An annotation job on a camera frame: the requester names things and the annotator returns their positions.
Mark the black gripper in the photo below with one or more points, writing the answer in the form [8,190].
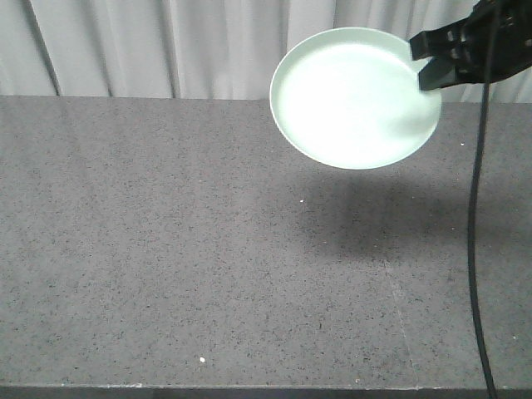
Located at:
[496,35]

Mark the light green round plate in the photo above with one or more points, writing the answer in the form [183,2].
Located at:
[349,97]

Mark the white pleated curtain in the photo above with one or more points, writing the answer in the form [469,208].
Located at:
[180,49]

